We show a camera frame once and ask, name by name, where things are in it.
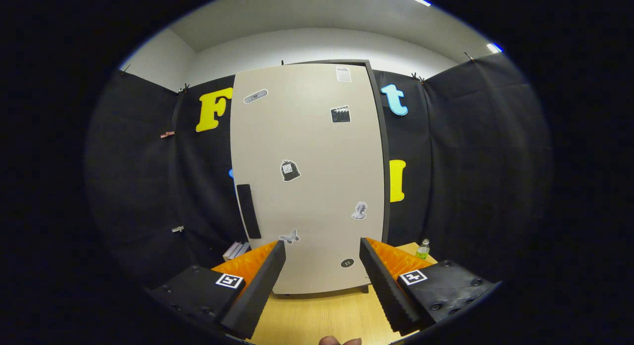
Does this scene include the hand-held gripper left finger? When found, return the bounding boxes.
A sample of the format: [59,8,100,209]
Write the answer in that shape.
[149,240,287,340]

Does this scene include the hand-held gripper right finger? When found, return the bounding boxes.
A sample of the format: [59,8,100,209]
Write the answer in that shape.
[359,237,498,336]

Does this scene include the black door handle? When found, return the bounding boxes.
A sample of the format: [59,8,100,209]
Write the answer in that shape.
[236,184,262,239]

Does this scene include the grey shoe cabinet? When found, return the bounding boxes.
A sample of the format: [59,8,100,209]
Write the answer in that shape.
[292,59,392,293]

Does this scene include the black backdrop cloth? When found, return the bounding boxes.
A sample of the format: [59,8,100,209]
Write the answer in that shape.
[84,53,553,286]

